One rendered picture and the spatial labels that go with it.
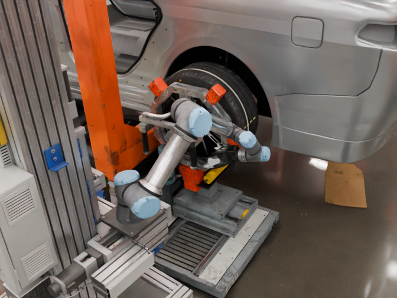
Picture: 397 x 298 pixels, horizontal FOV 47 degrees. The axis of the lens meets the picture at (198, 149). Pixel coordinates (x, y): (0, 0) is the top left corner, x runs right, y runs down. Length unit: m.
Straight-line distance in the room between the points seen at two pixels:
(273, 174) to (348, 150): 1.32
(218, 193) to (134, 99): 0.89
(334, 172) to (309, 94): 1.49
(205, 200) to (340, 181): 1.21
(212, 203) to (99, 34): 1.36
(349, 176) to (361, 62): 1.67
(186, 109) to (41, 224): 0.76
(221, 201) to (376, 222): 1.12
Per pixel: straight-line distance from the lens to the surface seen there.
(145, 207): 1.93
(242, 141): 2.17
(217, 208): 3.12
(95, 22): 2.55
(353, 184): 3.83
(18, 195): 1.84
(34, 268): 2.05
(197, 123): 1.87
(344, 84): 2.46
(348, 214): 3.53
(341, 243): 3.28
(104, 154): 2.88
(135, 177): 2.03
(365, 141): 2.63
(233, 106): 2.62
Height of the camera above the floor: 2.20
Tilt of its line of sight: 32 degrees down
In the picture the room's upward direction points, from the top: 3 degrees counter-clockwise
